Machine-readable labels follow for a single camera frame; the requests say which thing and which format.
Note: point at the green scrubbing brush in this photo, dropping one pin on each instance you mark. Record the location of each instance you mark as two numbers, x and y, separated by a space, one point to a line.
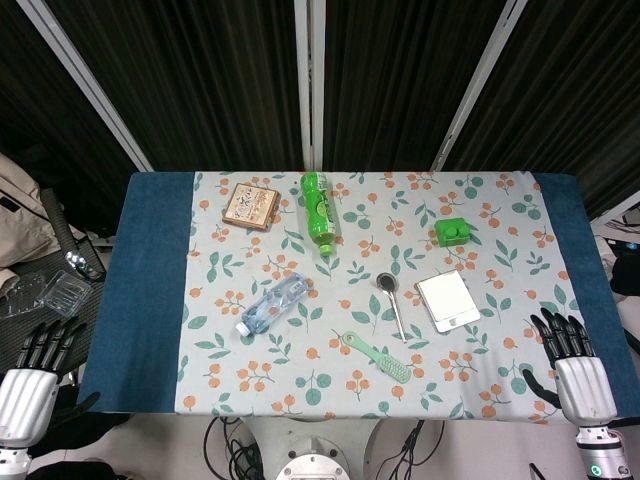
380 357

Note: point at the green toy block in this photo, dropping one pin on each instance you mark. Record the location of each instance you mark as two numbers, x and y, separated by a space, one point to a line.
451 232

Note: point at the beige jacket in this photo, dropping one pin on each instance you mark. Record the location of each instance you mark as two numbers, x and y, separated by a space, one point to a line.
22 220

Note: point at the blue table cover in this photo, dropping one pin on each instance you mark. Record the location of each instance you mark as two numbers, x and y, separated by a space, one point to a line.
140 290

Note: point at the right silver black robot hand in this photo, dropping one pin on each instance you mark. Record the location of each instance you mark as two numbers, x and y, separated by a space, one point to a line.
585 387

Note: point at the floral tablecloth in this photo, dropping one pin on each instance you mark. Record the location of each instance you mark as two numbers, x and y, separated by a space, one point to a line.
350 280

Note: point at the silver white robot base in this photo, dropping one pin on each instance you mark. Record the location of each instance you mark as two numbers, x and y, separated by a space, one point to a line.
312 457

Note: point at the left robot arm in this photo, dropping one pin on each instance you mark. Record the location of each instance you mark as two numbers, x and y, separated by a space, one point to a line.
10 462

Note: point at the clear plastic water bottle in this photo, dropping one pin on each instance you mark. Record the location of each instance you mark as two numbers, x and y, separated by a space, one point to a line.
272 305

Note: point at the brown square patterned box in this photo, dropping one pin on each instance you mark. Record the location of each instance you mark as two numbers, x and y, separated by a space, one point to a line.
250 206

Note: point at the silver kitchen scale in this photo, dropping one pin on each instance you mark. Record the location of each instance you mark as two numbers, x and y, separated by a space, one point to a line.
447 300

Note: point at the black chair with chrome joint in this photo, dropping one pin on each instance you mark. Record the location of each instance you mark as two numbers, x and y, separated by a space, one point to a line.
62 230

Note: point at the green plastic drink bottle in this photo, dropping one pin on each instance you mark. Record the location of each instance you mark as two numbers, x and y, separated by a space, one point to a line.
319 210

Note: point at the metal spoon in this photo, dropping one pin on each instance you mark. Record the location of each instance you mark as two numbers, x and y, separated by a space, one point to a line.
395 310

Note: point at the aluminium frame post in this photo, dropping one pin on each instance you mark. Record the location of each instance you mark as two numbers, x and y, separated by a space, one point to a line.
310 85
85 85
475 85

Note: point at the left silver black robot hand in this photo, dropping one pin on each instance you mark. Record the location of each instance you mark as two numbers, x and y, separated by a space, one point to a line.
27 400

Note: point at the clear plastic tray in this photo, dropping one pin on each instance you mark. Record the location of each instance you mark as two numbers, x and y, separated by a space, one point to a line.
65 294

